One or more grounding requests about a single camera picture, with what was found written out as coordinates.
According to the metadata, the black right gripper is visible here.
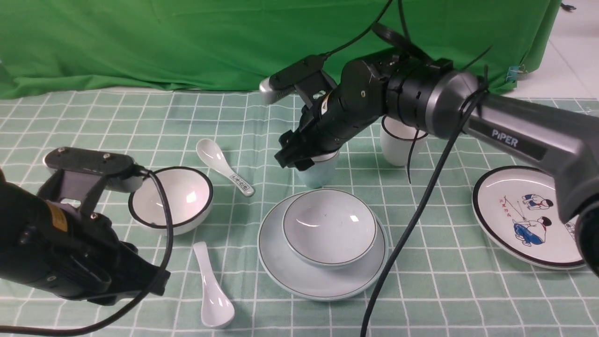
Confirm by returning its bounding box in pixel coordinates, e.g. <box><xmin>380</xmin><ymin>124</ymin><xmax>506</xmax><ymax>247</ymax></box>
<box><xmin>275</xmin><ymin>60</ymin><xmax>386</xmax><ymax>171</ymax></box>

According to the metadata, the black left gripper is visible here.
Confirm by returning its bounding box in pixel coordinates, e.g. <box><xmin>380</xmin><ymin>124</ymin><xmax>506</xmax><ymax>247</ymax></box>
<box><xmin>0</xmin><ymin>169</ymin><xmax>170</xmax><ymax>306</ymax></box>

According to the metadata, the light blue ceramic cup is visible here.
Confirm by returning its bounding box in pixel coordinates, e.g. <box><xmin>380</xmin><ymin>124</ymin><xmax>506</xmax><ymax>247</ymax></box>
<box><xmin>296</xmin><ymin>151</ymin><xmax>339</xmax><ymax>189</ymax></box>

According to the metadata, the light blue ceramic bowl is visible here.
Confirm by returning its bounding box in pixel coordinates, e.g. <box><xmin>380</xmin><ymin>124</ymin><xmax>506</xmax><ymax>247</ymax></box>
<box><xmin>282</xmin><ymin>189</ymin><xmax>379</xmax><ymax>268</ymax></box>

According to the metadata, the plain white ceramic spoon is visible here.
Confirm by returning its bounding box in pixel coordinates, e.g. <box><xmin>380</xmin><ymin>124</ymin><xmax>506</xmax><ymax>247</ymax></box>
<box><xmin>193</xmin><ymin>242</ymin><xmax>235</xmax><ymax>329</ymax></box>

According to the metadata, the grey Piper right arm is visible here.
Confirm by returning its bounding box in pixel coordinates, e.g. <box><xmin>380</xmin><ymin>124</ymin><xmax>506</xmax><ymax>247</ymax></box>
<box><xmin>261</xmin><ymin>49</ymin><xmax>599</xmax><ymax>273</ymax></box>

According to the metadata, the white spoon with label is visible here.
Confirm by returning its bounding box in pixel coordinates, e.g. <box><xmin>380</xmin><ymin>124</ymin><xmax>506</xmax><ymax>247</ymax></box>
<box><xmin>196</xmin><ymin>139</ymin><xmax>255</xmax><ymax>197</ymax></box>

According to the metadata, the white cup black rim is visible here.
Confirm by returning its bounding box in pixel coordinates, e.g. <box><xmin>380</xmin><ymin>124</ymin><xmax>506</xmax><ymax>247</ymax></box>
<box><xmin>380</xmin><ymin>117</ymin><xmax>428</xmax><ymax>167</ymax></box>

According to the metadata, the white bowl black rim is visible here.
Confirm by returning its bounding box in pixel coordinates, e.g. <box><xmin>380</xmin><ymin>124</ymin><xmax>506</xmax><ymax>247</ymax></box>
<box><xmin>128</xmin><ymin>167</ymin><xmax>214</xmax><ymax>235</ymax></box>

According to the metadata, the light blue ceramic plate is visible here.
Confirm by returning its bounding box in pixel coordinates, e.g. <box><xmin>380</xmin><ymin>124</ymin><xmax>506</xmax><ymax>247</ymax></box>
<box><xmin>257</xmin><ymin>192</ymin><xmax>388</xmax><ymax>301</ymax></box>

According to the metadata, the green backdrop cloth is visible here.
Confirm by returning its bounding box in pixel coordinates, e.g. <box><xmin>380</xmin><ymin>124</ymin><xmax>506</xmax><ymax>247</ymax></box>
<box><xmin>0</xmin><ymin>0</ymin><xmax>560</xmax><ymax>99</ymax></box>

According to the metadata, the green checkered tablecloth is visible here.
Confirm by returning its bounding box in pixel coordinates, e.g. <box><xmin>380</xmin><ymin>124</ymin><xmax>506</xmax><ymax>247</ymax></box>
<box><xmin>0</xmin><ymin>90</ymin><xmax>598</xmax><ymax>337</ymax></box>

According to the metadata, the white plate with cartoon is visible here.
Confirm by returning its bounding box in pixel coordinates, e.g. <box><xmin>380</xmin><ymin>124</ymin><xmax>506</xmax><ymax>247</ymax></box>
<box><xmin>471</xmin><ymin>166</ymin><xmax>585</xmax><ymax>270</ymax></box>

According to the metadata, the blue binder clip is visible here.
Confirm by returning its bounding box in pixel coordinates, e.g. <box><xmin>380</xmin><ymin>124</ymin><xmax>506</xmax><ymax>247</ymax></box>
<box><xmin>505</xmin><ymin>66</ymin><xmax>521</xmax><ymax>83</ymax></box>

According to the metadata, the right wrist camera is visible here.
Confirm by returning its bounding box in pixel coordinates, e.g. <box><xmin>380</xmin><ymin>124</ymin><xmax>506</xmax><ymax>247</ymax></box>
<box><xmin>259</xmin><ymin>55</ymin><xmax>337</xmax><ymax>108</ymax></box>

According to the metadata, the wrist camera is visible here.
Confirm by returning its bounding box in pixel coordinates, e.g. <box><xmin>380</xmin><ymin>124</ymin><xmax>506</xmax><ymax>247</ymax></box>
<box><xmin>43</xmin><ymin>147</ymin><xmax>144</xmax><ymax>193</ymax></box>
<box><xmin>259</xmin><ymin>55</ymin><xmax>337</xmax><ymax>108</ymax></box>

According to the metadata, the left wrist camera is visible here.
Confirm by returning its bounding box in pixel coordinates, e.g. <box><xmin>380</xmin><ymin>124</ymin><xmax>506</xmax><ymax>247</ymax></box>
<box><xmin>43</xmin><ymin>147</ymin><xmax>144</xmax><ymax>193</ymax></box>

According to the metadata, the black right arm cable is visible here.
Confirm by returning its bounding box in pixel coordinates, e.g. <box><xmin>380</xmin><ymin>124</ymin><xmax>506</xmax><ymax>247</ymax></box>
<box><xmin>323</xmin><ymin>0</ymin><xmax>493</xmax><ymax>337</ymax></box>

